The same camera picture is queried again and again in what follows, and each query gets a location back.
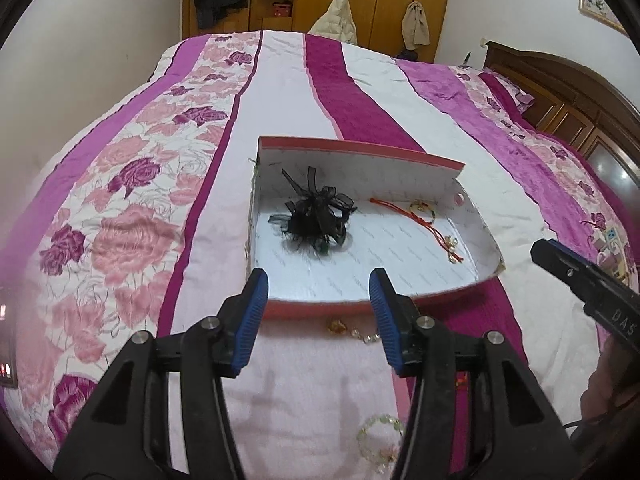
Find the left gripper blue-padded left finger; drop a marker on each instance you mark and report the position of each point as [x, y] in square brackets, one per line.
[122, 432]

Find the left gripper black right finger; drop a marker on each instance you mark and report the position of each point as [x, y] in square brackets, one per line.
[513, 430]

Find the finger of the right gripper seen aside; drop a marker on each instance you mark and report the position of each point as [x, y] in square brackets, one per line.
[585, 279]

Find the gold pearl hair clip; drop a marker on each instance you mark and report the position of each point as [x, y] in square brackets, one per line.
[337, 327]

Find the red cardboard box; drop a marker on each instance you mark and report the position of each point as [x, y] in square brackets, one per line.
[406, 223]

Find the black ribbon hair claw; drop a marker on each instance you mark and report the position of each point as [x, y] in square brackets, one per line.
[318, 217]

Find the person's right hand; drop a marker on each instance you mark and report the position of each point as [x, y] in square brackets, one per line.
[603, 392]

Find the white charger with boxes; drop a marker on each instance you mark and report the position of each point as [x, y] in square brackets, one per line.
[614, 257]

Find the dark wooden headboard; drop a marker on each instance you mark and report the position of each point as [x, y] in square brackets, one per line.
[580, 107]

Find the pink floral striped bedspread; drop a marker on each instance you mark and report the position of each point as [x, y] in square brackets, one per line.
[141, 222]

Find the beige hanging garment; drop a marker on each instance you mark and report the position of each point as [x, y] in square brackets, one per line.
[414, 27]

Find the cream puffy jacket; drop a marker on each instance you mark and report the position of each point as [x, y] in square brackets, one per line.
[337, 23]

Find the red box on shelf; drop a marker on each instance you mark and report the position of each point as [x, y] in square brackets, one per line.
[282, 9]

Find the framed wall picture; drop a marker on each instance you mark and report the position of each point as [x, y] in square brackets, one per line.
[600, 11]

